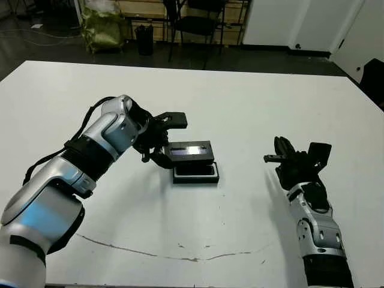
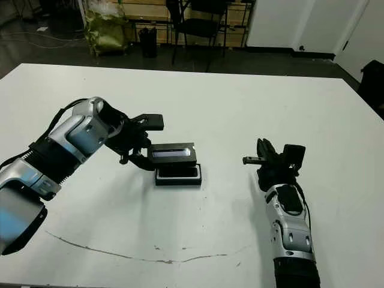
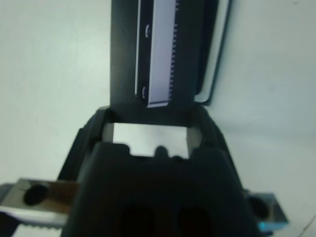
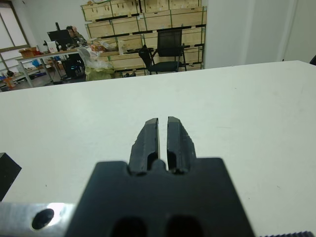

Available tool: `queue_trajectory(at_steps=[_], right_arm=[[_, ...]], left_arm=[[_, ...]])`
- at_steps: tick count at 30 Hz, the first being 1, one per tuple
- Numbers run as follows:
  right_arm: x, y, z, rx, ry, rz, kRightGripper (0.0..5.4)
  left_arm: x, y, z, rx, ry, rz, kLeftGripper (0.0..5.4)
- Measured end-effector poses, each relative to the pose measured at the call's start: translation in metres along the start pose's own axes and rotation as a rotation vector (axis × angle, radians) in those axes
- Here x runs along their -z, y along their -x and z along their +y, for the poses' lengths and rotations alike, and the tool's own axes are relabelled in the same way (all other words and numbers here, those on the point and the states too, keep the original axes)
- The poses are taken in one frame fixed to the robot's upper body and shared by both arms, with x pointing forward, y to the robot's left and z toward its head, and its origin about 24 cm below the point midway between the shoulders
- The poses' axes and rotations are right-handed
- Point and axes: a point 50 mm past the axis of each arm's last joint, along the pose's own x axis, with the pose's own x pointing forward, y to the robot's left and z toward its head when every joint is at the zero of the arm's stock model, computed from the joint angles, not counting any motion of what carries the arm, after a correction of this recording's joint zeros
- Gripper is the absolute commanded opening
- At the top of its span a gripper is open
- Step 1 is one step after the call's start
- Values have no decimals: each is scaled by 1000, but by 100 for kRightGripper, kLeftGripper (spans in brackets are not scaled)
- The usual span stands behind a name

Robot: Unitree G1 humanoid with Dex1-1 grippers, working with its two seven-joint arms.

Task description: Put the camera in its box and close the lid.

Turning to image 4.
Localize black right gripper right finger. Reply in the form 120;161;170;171
166;116;198;174

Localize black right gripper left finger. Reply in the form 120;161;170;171
128;118;160;175

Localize black box lid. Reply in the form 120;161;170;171
0;152;22;201

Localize orange cardboard box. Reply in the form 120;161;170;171
18;48;38;58

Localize green sack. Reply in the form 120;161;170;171
85;66;116;81

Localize black chair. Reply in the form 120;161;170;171
138;29;188;75

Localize clear plastic bag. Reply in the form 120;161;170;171
78;46;115;70

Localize black computer tower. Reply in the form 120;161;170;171
61;54;85;80

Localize stacked wooden crates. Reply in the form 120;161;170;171
80;0;207;78

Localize seated person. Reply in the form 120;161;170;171
66;25;87;42

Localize white red carton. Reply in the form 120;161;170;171
46;40;58;53

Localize black computer monitor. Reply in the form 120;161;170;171
47;29;74;52

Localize grey work desk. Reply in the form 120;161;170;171
15;48;86;89

